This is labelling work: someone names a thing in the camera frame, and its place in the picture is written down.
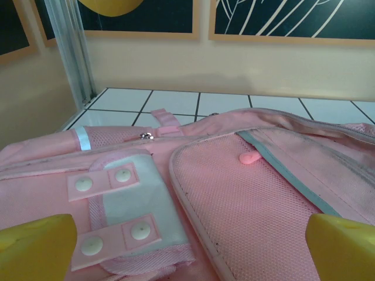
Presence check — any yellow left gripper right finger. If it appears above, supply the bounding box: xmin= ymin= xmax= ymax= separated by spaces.
xmin=305 ymin=213 xmax=375 ymax=281

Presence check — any wall panel yellow oval feather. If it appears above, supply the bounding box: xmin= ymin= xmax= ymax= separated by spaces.
xmin=30 ymin=0 xmax=202 ymax=47

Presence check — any pink school backpack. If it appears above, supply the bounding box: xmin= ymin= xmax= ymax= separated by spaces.
xmin=0 ymin=107 xmax=375 ymax=281

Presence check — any aluminium corner post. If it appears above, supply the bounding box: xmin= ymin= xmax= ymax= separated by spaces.
xmin=43 ymin=0 xmax=97 ymax=109

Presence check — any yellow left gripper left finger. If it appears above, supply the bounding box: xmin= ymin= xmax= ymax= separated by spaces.
xmin=0 ymin=213 xmax=79 ymax=281

